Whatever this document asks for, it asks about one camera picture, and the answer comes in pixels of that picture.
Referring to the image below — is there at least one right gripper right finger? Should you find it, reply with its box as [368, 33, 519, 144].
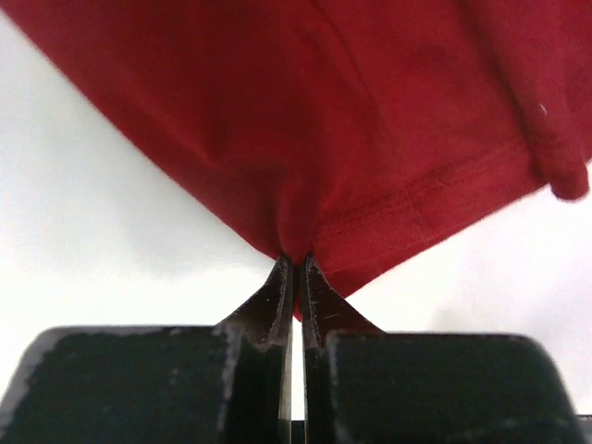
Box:
[299, 254, 384, 444]

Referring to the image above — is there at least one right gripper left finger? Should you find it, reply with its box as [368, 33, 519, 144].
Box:
[214, 255, 294, 443]

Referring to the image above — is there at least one red t shirt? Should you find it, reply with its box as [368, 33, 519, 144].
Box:
[1, 1, 591, 296]

